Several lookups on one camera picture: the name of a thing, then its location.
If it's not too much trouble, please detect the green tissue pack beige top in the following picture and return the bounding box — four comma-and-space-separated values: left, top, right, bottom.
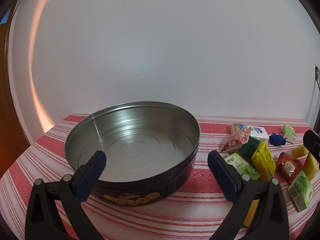
282, 124, 297, 144

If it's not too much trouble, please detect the red sachet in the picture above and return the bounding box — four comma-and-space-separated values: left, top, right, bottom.
276, 152, 304, 183

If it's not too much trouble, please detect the red striped tablecloth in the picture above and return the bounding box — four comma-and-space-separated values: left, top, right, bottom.
0, 114, 320, 240

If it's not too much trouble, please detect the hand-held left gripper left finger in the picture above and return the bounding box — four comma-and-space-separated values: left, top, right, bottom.
24, 150, 107, 240

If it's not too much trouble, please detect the white carton with blue print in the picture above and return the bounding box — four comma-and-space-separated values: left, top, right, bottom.
249, 125, 270, 143

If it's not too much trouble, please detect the blue yarn ball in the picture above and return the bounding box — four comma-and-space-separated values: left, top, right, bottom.
268, 133, 286, 147

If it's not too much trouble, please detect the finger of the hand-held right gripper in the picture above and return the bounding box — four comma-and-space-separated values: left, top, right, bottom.
303, 130, 320, 163

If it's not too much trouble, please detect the yellow sponge with green pad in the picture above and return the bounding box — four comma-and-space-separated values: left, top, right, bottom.
238, 137, 262, 157

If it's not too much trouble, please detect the blue glass window pane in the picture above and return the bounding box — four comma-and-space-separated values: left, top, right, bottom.
0, 5, 12, 25

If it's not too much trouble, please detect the yellow packet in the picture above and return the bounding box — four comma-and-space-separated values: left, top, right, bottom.
243, 199, 260, 228

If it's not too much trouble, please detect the round blue cookie tin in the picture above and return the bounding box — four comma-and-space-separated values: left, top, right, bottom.
64, 101, 201, 207

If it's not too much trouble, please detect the small printed cardboard box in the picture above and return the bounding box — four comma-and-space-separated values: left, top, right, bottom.
230, 123, 251, 135

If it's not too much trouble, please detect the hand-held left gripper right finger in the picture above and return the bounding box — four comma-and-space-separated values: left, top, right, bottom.
207, 150, 290, 240

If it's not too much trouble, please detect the brown wooden door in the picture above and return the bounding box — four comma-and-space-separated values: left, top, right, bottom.
0, 0, 30, 178

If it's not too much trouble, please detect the white wall cable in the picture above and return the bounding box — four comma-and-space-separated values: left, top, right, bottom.
304, 80, 320, 125

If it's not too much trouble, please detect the yellow drink carton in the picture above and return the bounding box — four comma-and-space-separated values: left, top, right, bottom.
251, 140, 276, 182

